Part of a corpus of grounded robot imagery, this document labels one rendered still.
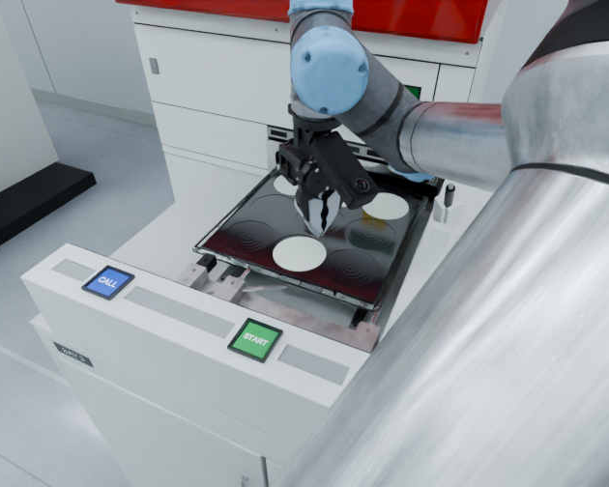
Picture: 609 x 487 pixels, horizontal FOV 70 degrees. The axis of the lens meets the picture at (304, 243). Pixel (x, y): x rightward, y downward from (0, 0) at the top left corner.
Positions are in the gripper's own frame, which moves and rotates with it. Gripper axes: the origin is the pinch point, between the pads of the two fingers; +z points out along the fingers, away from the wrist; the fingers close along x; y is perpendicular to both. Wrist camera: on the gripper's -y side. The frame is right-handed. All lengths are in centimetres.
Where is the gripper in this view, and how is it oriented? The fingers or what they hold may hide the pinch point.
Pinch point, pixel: (321, 232)
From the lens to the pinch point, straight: 71.3
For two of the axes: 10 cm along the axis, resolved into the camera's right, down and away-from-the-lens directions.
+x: -8.4, 3.5, -4.2
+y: -5.5, -5.4, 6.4
